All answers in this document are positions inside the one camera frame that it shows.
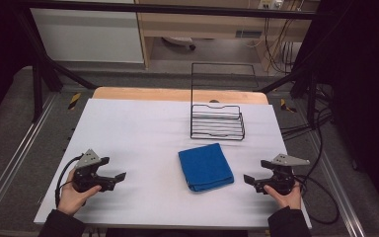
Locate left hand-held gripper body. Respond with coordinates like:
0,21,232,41
72,148,116,194

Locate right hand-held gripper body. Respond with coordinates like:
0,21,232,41
263,153,311,197

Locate blue towel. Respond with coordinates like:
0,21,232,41
178,142,235,194

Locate black wire rack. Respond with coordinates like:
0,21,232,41
189,61,261,142

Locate person's right hand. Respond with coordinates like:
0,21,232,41
264,183,303,211

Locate person's left hand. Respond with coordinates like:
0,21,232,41
57,170,103,217

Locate white table cover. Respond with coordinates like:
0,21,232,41
33,98,313,231

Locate yellow and black tape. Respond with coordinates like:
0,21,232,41
67,92,82,111
279,98,298,114

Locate white cabinet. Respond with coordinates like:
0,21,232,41
29,7,145,64

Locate black curtain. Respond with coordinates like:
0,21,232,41
0,0,34,134
290,0,379,226

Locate grey power strip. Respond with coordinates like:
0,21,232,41
235,30,264,40

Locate office chair base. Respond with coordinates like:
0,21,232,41
160,36,197,51

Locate wooden desk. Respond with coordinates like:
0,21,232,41
133,0,321,71

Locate white power strip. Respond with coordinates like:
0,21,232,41
257,0,284,11

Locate left hand-held gripper cable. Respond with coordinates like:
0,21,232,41
54,153,84,209

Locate hand-held gripper cable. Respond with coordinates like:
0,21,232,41
293,108,341,226
54,153,84,209

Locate aluminium rail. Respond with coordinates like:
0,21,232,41
0,93,59,225
308,130,367,237

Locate right hand-held gripper cable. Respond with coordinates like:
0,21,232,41
293,108,341,226

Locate black floor cables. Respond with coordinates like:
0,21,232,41
279,82,335,143

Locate hanging desk cables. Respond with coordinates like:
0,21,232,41
243,0,305,74

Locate black metal frame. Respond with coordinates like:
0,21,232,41
12,0,331,130

